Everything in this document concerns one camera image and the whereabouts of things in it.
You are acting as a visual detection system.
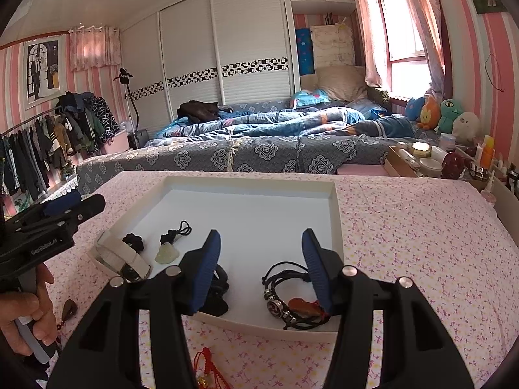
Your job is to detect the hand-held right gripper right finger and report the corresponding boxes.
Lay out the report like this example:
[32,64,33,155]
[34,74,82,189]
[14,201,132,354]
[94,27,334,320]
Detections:
[301,228,475,389]

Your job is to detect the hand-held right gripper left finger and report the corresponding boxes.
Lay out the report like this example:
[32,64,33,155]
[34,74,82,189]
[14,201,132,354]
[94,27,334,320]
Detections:
[46,229,222,389]

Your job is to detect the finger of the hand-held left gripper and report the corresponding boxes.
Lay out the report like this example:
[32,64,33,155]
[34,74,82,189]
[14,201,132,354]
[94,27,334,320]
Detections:
[49,194,107,228]
[42,190,82,216]

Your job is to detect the black beaded bracelet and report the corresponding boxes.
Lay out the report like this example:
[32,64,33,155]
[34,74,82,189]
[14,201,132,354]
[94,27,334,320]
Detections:
[203,265,230,317]

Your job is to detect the red agate pendant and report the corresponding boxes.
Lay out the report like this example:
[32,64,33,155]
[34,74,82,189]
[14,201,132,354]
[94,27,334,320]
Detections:
[288,298,327,320]

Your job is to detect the jade pendant with black cord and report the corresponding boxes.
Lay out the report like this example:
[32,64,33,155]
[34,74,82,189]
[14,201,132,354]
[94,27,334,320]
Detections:
[156,221,193,266]

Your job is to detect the black knotted cord charm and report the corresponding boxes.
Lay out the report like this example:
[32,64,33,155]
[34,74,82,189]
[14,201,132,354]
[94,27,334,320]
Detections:
[122,233,147,253]

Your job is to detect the black leather bracelets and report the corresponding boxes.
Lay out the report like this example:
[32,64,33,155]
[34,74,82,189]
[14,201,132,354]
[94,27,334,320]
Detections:
[261,261,331,331]

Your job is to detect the white wristwatch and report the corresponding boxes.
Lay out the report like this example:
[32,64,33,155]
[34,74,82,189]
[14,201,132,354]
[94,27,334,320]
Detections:
[94,230,152,283]

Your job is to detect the brown oval stone pendant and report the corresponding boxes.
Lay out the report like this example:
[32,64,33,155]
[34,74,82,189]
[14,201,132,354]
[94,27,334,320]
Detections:
[57,299,78,333]

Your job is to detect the white tray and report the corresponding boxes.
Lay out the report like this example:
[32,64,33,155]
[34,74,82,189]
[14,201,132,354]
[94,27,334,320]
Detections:
[95,172,345,339]

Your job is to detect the red cord bracelet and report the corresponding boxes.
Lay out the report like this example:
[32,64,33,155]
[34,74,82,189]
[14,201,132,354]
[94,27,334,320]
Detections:
[192,346,223,389]

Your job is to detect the person's left hand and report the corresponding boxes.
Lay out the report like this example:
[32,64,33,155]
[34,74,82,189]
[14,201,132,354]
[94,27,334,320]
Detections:
[0,265,55,356]

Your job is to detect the rack of hanging clothes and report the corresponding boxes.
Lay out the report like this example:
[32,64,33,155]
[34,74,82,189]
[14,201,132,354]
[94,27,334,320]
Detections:
[0,91,120,203]

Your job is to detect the pink floral tablecloth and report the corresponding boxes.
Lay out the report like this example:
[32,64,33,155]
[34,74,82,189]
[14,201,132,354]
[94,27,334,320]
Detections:
[41,170,519,389]

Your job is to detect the bed with grey patterned cover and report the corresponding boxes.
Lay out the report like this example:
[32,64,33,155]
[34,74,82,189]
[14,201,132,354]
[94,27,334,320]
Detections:
[76,97,410,195]

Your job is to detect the pink box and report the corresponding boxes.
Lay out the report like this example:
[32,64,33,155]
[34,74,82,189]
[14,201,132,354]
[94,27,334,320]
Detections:
[336,164,386,176]

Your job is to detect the wooden box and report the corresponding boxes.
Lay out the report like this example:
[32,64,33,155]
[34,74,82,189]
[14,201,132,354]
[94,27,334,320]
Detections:
[384,144,422,178]

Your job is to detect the black garment steamer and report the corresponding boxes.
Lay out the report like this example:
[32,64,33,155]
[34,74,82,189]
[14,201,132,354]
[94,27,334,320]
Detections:
[114,68,149,148]

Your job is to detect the black clothing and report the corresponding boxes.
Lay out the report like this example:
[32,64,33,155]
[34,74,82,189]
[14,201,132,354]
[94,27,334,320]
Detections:
[178,100,222,122]

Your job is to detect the blue floral quilt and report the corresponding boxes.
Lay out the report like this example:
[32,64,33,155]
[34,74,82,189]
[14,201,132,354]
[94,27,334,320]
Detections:
[154,105,416,140]

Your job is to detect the white bowl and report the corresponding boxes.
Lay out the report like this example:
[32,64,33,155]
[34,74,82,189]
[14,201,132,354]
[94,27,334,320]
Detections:
[419,157,443,178]

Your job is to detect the short pink curtain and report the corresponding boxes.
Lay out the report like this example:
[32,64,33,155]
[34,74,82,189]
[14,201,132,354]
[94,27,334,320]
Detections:
[69,26,122,71]

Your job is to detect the dark red jar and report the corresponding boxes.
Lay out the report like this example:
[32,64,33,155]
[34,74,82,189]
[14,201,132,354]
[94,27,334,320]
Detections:
[441,152,465,180]

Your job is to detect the blue patterned pillow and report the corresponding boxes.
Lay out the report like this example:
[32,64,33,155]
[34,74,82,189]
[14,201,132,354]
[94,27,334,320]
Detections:
[290,89,329,108]

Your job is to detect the blue plush toy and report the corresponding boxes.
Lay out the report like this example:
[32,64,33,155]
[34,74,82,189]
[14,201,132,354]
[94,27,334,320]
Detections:
[405,97,424,120]

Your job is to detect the beige pillow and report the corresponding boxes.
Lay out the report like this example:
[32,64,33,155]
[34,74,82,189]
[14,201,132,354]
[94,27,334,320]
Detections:
[314,65,368,102]

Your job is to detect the orange plush toy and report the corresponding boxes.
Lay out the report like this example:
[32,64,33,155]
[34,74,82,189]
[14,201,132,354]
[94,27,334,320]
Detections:
[417,95,441,128]

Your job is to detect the orange bottle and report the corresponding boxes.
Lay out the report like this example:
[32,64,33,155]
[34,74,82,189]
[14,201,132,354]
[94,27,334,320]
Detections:
[480,135,496,171]

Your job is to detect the green plush toy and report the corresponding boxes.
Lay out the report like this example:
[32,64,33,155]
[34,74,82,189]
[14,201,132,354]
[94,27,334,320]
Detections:
[436,98,465,132]

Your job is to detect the white plush toy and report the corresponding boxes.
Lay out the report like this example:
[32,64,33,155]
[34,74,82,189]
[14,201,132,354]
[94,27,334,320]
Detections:
[452,111,481,142]

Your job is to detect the blue patterned fabric roll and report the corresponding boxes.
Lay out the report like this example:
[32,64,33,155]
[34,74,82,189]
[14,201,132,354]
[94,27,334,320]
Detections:
[295,28,315,76]

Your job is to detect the cream storage bag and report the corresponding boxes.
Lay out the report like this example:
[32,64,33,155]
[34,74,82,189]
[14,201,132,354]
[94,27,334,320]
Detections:
[310,22,355,69]

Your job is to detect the white sliding wardrobe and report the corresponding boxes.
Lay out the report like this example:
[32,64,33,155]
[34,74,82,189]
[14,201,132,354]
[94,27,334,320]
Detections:
[119,0,301,138]

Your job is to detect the long pink window curtain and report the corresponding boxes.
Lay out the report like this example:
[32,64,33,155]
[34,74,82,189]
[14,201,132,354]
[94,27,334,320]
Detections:
[351,0,392,88]
[399,0,447,94]

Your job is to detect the window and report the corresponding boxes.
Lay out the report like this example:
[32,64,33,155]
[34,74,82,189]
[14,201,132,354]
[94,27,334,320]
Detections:
[375,0,432,102]

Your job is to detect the wall poster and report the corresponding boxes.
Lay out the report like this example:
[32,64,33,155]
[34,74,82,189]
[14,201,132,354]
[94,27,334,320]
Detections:
[22,38,67,110]

